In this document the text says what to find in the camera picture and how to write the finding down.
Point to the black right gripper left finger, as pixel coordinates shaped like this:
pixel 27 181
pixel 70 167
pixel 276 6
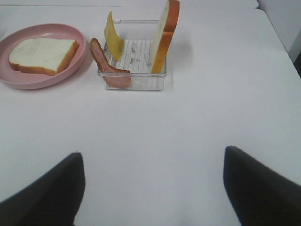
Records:
pixel 52 200

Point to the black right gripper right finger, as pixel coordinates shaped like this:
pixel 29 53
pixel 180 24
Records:
pixel 259 195

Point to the pink bacon strip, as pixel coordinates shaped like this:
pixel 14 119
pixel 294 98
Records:
pixel 113 77

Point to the bread slice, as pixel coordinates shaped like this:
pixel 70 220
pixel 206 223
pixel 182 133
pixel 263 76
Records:
pixel 43 55
pixel 163 36

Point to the yellow cheese slice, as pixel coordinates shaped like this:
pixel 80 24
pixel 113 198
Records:
pixel 114 42

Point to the pink round plate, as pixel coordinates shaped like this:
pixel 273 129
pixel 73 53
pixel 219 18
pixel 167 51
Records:
pixel 20 80

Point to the right clear plastic tray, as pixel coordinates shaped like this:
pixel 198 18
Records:
pixel 138 36

